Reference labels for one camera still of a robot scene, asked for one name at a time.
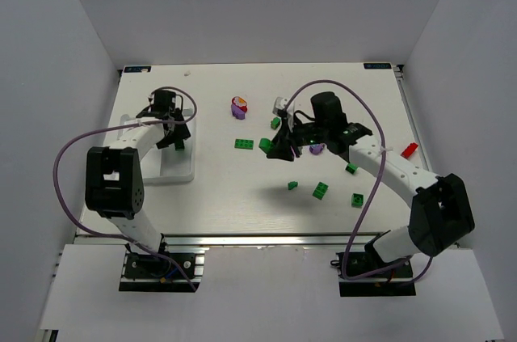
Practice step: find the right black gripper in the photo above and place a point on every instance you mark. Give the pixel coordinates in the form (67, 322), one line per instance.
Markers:
(288, 140)

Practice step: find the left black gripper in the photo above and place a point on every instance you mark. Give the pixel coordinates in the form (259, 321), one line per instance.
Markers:
(174, 137)

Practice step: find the green square lego brick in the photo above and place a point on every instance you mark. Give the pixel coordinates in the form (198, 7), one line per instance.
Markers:
(357, 200)
(265, 145)
(320, 190)

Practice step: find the green lego plate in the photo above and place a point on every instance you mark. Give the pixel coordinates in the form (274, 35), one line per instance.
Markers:
(243, 144)

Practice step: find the purple red flower lego figure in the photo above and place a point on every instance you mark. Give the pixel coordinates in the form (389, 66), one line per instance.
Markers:
(238, 108)

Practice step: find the green curved lego brick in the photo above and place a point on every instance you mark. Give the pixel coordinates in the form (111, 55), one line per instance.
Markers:
(179, 146)

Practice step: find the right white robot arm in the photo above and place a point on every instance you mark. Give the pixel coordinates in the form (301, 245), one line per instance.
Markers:
(440, 212)

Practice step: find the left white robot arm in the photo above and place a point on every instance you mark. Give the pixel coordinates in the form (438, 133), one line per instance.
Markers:
(115, 187)

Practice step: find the purple oval flower lego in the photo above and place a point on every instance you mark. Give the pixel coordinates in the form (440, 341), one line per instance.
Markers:
(316, 149)

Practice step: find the white divided sorting tray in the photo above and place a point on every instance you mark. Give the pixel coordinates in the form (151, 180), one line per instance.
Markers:
(158, 166)

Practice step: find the small green lego brick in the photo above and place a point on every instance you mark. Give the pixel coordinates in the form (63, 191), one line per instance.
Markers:
(275, 123)

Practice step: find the small green lego piece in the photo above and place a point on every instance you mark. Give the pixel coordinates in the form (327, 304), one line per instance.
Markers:
(292, 185)

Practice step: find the left blue table sticker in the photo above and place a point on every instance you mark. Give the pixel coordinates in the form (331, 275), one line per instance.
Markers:
(136, 69)

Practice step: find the blue table sticker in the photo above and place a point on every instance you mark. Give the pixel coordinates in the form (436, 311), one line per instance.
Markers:
(136, 69)
(377, 66)

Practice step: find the right blue table sticker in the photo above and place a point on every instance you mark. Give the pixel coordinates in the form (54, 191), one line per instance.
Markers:
(377, 66)

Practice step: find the red lego brick at edge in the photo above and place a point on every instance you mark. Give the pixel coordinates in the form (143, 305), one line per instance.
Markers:
(409, 150)

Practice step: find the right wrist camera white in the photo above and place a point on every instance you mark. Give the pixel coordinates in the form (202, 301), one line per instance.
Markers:
(283, 105)

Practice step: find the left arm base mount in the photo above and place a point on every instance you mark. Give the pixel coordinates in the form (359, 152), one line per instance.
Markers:
(144, 273)

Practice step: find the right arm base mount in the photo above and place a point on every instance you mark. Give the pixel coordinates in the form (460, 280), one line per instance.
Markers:
(396, 282)

